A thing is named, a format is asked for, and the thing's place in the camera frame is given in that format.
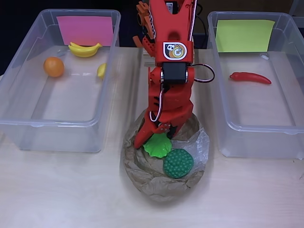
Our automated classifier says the wooden base block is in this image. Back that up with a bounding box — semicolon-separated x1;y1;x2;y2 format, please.
143;46;196;69

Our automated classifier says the yellow toy banana bunch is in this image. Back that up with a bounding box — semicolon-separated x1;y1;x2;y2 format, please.
68;42;103;58

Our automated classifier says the yellow paper note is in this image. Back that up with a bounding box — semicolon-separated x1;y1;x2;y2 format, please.
215;19;276;53

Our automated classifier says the orange toy fruit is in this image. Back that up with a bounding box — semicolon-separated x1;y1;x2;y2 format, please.
43;57;65;78

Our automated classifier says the crumpled brown paper bag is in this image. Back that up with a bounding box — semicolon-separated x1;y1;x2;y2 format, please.
120;110;211;207

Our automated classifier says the wrist servo cable loop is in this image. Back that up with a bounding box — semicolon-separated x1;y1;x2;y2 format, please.
191;64;215;84

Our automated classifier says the red toy chili pepper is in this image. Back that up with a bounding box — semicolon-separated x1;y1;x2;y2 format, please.
229;72;272;85

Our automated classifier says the clear plastic bin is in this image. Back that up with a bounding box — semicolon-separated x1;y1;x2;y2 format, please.
207;10;304;159
0;9;122;153

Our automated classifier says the pink paper note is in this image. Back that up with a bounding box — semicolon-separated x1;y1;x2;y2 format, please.
56;16;114;46

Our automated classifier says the yellow toy lemon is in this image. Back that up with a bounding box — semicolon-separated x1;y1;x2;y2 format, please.
96;63;107;78

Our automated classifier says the orange plastic clamp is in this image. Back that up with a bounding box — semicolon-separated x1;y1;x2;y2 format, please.
132;0;157;57

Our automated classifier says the white gripper servo cable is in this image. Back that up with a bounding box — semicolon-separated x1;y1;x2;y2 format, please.
149;87;167;122

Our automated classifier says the dark green bumpy toy vegetable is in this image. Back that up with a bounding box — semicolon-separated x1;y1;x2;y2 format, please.
163;149;194;179

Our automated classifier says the light green toy lettuce leaf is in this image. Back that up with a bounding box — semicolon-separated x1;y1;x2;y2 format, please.
142;133;172;159

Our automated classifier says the black power cable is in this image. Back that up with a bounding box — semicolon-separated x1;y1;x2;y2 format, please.
193;3;208;36

